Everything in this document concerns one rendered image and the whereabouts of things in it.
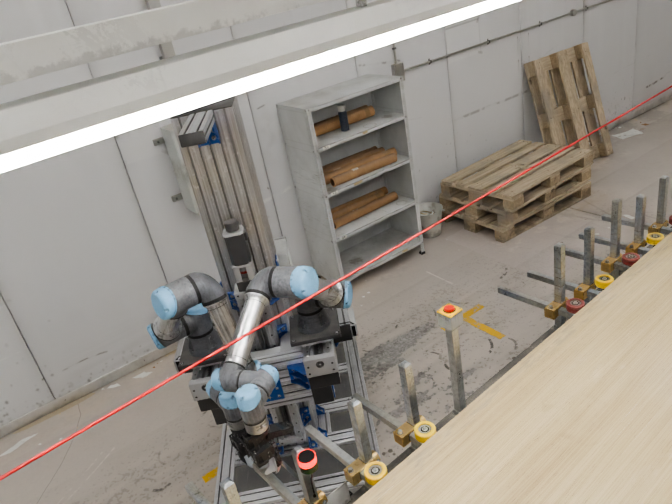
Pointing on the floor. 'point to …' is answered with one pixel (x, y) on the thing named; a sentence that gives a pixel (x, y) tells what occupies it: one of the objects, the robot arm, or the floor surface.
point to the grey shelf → (387, 238)
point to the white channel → (130, 34)
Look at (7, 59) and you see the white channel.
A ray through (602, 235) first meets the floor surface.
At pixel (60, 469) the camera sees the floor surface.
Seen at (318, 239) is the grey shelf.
